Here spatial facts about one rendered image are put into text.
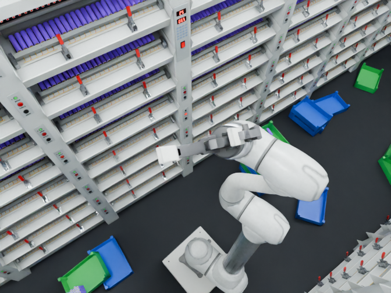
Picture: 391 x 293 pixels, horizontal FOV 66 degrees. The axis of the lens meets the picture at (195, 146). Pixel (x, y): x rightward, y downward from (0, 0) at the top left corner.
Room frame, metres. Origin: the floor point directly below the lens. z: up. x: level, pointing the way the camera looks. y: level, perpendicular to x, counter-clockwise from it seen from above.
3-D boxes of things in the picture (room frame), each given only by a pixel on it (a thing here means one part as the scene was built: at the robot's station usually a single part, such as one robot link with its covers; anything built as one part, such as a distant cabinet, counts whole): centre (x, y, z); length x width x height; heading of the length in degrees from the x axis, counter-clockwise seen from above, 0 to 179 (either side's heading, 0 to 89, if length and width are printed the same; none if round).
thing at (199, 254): (0.35, -0.02, 0.47); 0.18 x 0.16 x 0.22; 52
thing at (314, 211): (0.82, -0.92, 0.04); 0.30 x 0.20 x 0.08; 162
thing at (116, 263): (0.38, 0.61, 0.04); 0.30 x 0.20 x 0.08; 35
